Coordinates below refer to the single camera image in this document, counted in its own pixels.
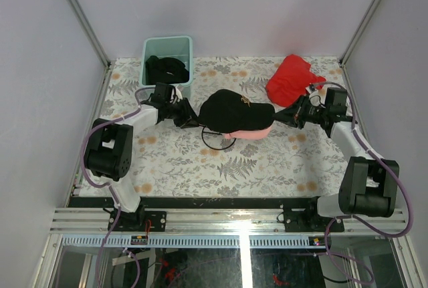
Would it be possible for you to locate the right corner aluminium post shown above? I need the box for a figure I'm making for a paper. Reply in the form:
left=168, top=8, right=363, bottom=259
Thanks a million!
left=338, top=0, right=402, bottom=67

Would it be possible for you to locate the left corner aluminium post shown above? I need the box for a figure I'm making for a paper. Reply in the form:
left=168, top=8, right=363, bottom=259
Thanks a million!
left=49, top=0, right=112, bottom=68

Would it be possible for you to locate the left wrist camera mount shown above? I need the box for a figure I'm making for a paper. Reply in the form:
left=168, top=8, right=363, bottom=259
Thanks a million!
left=171, top=86, right=183, bottom=102

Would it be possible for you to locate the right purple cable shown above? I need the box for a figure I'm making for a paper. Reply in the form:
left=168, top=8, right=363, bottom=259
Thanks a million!
left=309, top=81, right=415, bottom=284

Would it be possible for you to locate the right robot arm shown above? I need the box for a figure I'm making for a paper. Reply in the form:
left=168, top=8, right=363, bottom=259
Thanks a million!
left=274, top=88, right=399, bottom=231

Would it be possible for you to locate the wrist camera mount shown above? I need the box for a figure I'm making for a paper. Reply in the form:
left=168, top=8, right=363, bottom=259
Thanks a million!
left=171, top=86, right=183, bottom=102
left=309, top=89, right=322, bottom=106

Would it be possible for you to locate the pink baseball cap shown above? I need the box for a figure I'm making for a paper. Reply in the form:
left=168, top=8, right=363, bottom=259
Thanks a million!
left=223, top=126, right=272, bottom=140

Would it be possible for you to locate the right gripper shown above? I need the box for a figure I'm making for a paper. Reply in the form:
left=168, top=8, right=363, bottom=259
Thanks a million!
left=274, top=94, right=330, bottom=130

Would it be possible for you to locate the black wire hat stand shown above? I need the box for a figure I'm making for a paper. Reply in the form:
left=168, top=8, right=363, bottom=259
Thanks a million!
left=201, top=126, right=236, bottom=151

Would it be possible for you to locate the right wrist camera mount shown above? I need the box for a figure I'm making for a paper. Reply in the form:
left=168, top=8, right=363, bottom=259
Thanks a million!
left=309, top=89, right=322, bottom=106

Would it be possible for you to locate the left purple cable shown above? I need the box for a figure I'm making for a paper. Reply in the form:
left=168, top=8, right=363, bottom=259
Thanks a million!
left=82, top=87, right=158, bottom=288

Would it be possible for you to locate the red cloth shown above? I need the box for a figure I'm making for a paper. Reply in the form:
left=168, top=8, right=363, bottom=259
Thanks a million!
left=265, top=54, right=326, bottom=108

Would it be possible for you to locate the black cap gold logo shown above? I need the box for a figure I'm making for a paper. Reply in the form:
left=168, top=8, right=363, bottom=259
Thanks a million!
left=198, top=89, right=275, bottom=134

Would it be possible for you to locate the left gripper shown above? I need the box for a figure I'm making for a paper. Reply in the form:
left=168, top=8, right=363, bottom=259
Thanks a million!
left=164, top=98, right=201, bottom=128

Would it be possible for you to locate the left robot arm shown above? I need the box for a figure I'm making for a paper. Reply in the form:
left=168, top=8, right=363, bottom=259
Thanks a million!
left=80, top=83, right=199, bottom=231

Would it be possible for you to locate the teal plastic bin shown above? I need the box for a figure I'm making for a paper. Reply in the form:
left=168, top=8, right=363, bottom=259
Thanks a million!
left=139, top=35, right=193, bottom=98

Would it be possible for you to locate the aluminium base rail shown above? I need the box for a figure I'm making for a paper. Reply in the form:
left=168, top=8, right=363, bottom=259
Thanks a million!
left=49, top=207, right=411, bottom=234

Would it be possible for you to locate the purple cable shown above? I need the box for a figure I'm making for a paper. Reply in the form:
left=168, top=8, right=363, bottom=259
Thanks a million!
left=82, top=87, right=158, bottom=288
left=309, top=81, right=415, bottom=284

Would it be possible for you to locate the corner aluminium post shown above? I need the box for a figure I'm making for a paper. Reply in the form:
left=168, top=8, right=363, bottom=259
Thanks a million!
left=49, top=0, right=112, bottom=68
left=338, top=0, right=402, bottom=67

